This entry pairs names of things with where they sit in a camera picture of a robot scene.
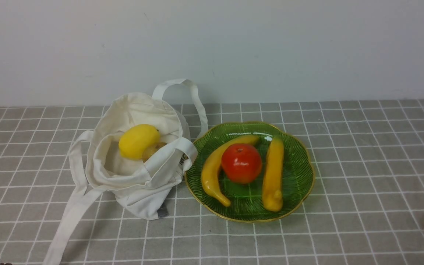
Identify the yellowish brown pear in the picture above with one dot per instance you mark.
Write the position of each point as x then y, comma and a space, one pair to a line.
149, 151

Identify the white cloth tote bag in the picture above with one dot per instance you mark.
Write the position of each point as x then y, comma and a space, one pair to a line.
141, 187

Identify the curved yellow banana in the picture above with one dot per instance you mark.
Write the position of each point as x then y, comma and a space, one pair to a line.
213, 165

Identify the red apple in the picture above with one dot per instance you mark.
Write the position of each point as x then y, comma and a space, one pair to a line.
241, 163

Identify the green glass plate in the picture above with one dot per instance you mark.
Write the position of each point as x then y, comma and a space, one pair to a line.
246, 205

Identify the straight yellow banana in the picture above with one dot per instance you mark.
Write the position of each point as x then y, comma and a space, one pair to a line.
272, 196

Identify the yellow lemon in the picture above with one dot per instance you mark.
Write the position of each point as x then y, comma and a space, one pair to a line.
137, 139

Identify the grey checked tablecloth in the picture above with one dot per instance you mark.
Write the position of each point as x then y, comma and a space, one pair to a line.
366, 207

